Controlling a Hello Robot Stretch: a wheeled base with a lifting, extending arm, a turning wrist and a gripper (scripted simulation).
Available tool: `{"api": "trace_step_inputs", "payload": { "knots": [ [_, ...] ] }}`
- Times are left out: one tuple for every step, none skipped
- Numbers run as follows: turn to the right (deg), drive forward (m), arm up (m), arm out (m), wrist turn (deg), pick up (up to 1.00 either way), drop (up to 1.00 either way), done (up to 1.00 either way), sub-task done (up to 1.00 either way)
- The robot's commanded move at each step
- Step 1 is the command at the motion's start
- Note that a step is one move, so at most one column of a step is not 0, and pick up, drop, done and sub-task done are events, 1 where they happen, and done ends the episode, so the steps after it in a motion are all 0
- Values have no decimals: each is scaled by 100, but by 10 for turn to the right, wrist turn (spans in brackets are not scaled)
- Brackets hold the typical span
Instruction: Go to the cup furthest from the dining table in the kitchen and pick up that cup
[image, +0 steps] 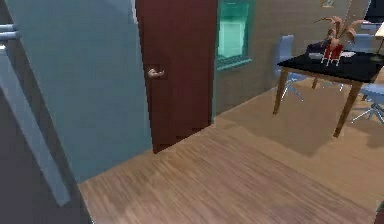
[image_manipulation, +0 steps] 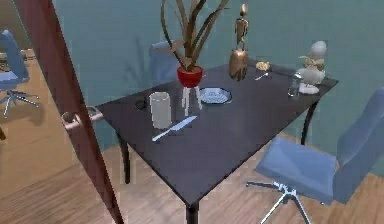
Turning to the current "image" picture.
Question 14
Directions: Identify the black top wooden dining table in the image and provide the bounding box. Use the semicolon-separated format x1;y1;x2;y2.
272;41;384;139

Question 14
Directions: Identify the dark red room door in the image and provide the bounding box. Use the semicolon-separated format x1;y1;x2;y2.
134;0;219;155

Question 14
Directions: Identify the green framed window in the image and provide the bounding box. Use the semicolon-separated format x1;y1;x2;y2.
215;0;257;72

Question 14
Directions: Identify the blue chair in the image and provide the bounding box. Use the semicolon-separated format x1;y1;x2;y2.
349;82;384;125
346;21;382;54
273;34;308;103

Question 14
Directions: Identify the brown plant in red pot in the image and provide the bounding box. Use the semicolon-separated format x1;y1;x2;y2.
313;15;368;67

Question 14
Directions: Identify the lamp with pale shade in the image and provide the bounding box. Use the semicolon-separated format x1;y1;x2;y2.
369;21;384;64

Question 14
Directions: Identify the silver door lever handle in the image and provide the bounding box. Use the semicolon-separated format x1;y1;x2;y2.
147;67;166;80

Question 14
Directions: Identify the grey fridge handle bar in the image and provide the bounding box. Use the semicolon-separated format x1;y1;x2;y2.
0;23;72;208

